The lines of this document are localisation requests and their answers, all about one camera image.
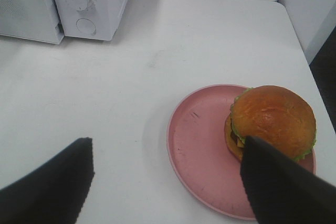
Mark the burger with lettuce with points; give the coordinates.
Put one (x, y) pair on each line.
(275, 114)

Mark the white microwave oven body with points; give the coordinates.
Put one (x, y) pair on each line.
(105, 3)

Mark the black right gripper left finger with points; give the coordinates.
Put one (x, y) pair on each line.
(53, 193)

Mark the pink round plate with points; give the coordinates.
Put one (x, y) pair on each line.
(199, 155)

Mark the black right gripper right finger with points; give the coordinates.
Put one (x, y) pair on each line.
(281, 191)

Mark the round white door button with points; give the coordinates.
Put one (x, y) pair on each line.
(86, 26)

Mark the white microwave door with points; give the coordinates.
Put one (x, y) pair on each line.
(36, 20)

